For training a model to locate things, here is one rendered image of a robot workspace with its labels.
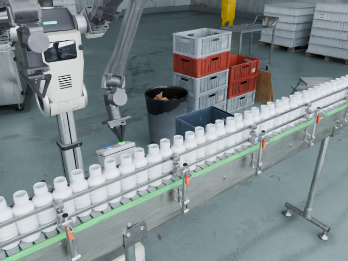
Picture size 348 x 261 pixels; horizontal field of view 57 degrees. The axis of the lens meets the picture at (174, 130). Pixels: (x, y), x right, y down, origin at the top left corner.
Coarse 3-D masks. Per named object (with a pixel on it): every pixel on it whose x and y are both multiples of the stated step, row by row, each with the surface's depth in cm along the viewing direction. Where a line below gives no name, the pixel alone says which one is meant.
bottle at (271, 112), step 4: (268, 104) 156; (272, 104) 155; (268, 108) 156; (272, 108) 156; (268, 112) 156; (272, 112) 156; (272, 116) 157; (272, 120) 158; (268, 124) 159; (272, 124) 159; (268, 128) 160
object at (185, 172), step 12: (252, 132) 146; (264, 132) 141; (312, 132) 172; (264, 144) 143; (312, 144) 175; (252, 156) 152; (180, 168) 120; (180, 192) 128; (60, 204) 96; (180, 204) 130; (60, 216) 96; (72, 240) 97; (72, 252) 98
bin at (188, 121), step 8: (192, 112) 201; (200, 112) 206; (208, 112) 210; (216, 112) 208; (224, 112) 202; (176, 120) 194; (184, 120) 199; (192, 120) 203; (200, 120) 208; (208, 120) 213; (176, 128) 196; (184, 128) 189; (192, 128) 183; (184, 136) 191
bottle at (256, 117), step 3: (252, 108) 151; (255, 108) 152; (258, 108) 150; (252, 111) 150; (255, 111) 149; (258, 111) 150; (252, 114) 150; (255, 114) 150; (252, 117) 150; (255, 117) 150; (258, 117) 151; (255, 120) 150; (258, 120) 150; (258, 126) 152; (255, 129) 152; (258, 129) 153; (255, 138) 154
